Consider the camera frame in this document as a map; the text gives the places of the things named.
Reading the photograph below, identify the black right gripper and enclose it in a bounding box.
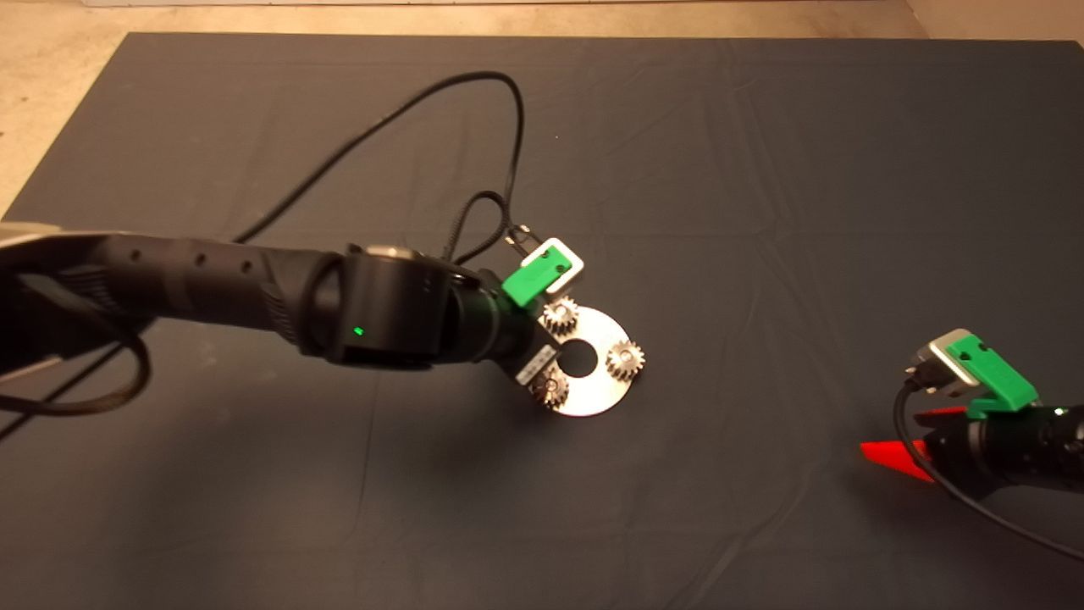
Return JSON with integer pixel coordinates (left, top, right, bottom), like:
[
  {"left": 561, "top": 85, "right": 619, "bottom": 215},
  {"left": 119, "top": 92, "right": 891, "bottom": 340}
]
[{"left": 860, "top": 407, "right": 1047, "bottom": 501}]

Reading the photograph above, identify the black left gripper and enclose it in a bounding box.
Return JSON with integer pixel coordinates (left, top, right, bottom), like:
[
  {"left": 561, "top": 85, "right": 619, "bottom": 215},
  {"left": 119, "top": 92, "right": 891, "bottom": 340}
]
[{"left": 491, "top": 305, "right": 561, "bottom": 386}]

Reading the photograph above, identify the small steel planetary gear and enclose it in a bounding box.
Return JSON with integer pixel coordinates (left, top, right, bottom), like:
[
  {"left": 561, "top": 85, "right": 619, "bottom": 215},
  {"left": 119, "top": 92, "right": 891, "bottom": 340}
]
[
  {"left": 542, "top": 298, "right": 579, "bottom": 336},
  {"left": 606, "top": 339, "right": 647, "bottom": 382},
  {"left": 531, "top": 371, "right": 572, "bottom": 412}
]

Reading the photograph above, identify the round metal carrier plate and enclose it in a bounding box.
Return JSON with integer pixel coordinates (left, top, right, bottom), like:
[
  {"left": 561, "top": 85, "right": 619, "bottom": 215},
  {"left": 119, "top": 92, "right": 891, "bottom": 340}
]
[{"left": 542, "top": 305, "right": 636, "bottom": 418}]

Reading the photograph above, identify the dark grey table cloth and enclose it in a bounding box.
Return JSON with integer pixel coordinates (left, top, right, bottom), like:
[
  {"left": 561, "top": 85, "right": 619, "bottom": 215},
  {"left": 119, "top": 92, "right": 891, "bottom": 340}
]
[{"left": 0, "top": 32, "right": 1084, "bottom": 610}]

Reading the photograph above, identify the black right camera cable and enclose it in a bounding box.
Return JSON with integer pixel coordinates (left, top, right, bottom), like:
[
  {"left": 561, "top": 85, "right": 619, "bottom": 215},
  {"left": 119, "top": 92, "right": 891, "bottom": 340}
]
[{"left": 893, "top": 369, "right": 1084, "bottom": 562}]

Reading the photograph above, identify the black camera cable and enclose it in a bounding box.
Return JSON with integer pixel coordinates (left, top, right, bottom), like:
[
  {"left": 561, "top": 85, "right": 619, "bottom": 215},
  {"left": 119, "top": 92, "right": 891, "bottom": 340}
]
[
  {"left": 233, "top": 71, "right": 539, "bottom": 247},
  {"left": 893, "top": 369, "right": 1084, "bottom": 562}
]

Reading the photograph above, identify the green left camera mount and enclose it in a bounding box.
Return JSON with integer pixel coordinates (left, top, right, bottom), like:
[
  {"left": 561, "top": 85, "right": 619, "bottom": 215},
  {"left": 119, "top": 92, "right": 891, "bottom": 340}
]
[{"left": 501, "top": 247, "right": 575, "bottom": 308}]

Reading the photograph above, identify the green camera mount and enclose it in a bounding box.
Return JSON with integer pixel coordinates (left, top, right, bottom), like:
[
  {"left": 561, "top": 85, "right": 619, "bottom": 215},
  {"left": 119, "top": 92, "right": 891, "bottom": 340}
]
[
  {"left": 946, "top": 335, "right": 1039, "bottom": 420},
  {"left": 501, "top": 247, "right": 575, "bottom": 308}
]

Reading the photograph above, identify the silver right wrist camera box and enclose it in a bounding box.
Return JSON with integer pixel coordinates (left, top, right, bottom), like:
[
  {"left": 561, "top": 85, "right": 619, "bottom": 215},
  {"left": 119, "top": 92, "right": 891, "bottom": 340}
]
[{"left": 906, "top": 329, "right": 982, "bottom": 399}]

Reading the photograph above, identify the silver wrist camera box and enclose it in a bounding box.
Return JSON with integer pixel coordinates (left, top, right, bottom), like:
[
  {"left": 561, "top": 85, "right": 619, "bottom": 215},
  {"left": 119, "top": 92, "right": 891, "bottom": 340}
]
[
  {"left": 906, "top": 329, "right": 982, "bottom": 399},
  {"left": 521, "top": 237, "right": 585, "bottom": 297}
]

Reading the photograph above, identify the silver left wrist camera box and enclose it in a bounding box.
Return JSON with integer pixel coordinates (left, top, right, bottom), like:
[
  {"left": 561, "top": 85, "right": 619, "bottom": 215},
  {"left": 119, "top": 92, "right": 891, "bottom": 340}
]
[{"left": 521, "top": 237, "right": 585, "bottom": 297}]

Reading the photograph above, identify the green right camera mount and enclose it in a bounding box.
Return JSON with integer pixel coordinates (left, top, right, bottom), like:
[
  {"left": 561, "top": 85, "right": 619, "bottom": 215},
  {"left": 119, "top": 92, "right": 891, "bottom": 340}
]
[{"left": 946, "top": 335, "right": 1039, "bottom": 420}]

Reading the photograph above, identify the braided left gripper cable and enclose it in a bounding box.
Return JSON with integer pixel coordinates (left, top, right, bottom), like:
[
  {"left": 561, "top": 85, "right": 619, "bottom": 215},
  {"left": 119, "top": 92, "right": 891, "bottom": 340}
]
[{"left": 440, "top": 191, "right": 509, "bottom": 265}]

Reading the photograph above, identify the black left camera cable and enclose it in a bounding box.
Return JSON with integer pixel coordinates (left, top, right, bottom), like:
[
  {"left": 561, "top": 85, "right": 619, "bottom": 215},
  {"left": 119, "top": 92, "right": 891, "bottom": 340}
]
[{"left": 233, "top": 71, "right": 539, "bottom": 247}]

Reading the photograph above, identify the thick braided arm cable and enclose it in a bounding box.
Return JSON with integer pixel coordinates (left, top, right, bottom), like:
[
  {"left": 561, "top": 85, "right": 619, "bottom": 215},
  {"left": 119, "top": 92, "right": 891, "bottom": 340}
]
[{"left": 0, "top": 275, "right": 153, "bottom": 416}]

